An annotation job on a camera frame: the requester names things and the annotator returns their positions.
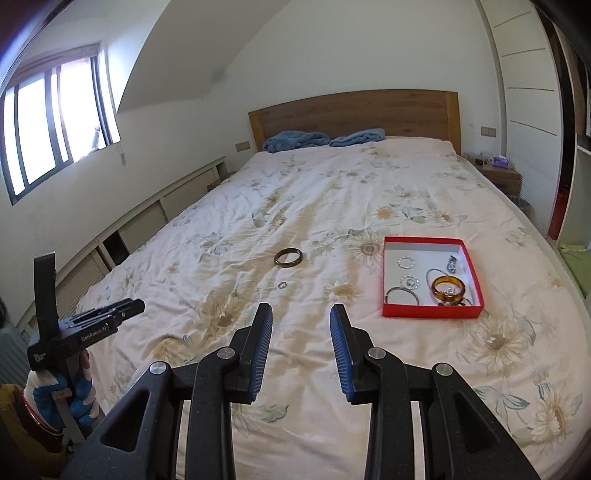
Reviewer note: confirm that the dark framed window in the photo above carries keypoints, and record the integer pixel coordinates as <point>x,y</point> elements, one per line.
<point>37,129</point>

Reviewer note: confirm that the wall switch plate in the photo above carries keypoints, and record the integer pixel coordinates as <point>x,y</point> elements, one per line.
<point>488,131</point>
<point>242,146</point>

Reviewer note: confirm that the amber bangle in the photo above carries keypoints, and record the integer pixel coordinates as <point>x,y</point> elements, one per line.
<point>436,290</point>

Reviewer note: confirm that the wooden bed headboard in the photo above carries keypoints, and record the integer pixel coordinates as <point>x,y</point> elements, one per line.
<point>351,113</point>

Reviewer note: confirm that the low white louvered cabinet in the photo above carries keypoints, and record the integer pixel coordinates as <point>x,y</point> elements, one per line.
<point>138,217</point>

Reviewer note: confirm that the silver wristwatch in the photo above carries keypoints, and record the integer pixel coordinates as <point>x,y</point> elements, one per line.
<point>451,264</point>

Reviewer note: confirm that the green cloth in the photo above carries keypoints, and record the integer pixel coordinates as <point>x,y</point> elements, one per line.
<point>577,265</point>

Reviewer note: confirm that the person's left forearm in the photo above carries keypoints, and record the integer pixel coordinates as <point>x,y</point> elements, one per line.
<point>18,429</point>

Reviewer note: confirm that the large silver bangle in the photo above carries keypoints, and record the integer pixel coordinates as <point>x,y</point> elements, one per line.
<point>388,295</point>

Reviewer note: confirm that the blue folded blanket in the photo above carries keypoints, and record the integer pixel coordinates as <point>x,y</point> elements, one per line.
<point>295,141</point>
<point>358,137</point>

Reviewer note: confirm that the dark waste bin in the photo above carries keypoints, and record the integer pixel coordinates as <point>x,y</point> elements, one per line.
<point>521,205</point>

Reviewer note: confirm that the wooden nightstand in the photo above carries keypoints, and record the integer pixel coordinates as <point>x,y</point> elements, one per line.
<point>501,177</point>

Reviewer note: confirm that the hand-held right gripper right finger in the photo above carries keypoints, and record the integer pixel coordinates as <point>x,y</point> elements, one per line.
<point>339,357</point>

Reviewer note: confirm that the floral bedspread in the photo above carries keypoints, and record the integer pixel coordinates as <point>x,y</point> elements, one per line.
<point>323,203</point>

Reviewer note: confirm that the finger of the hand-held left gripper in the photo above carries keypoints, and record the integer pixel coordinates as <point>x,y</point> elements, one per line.
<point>115,310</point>
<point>46,295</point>

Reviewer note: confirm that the person's left hand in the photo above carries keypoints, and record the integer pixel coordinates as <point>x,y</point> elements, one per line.
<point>84,385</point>

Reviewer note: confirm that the dark brown bangle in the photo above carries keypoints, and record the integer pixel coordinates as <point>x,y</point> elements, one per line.
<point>276,259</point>

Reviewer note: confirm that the white wardrobe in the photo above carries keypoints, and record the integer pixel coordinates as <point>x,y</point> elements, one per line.
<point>526,92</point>

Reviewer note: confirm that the red jewelry box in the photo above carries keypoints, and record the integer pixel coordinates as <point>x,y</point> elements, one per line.
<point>434,310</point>

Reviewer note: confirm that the purple tissue pack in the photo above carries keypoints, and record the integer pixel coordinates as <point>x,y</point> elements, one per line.
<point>500,161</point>

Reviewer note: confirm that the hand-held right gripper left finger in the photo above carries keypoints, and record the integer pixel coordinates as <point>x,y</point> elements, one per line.
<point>261,353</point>

